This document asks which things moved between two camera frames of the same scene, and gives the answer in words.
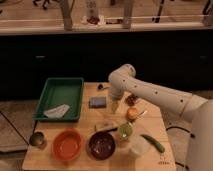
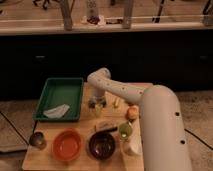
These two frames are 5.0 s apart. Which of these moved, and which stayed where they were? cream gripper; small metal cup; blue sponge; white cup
Moved: cream gripper
Stayed: blue sponge; white cup; small metal cup
